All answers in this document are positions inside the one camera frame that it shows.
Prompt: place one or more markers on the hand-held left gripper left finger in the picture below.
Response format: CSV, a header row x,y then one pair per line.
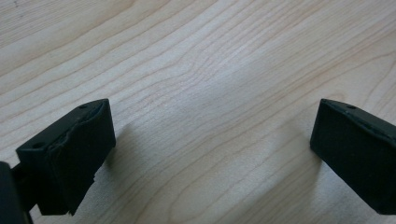
x,y
74,155

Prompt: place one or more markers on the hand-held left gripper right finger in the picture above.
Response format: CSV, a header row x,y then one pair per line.
x,y
355,155

